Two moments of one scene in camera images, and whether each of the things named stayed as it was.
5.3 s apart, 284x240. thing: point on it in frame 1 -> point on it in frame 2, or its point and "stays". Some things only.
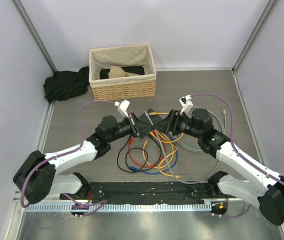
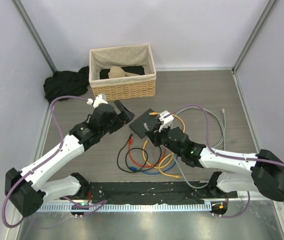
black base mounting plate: [146, 192] stays
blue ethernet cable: [136, 169] stays
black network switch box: [149, 120] stays
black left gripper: [133, 132] -> [125, 115]
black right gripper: [175, 118] -> [154, 135]
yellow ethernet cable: [169, 161] stays
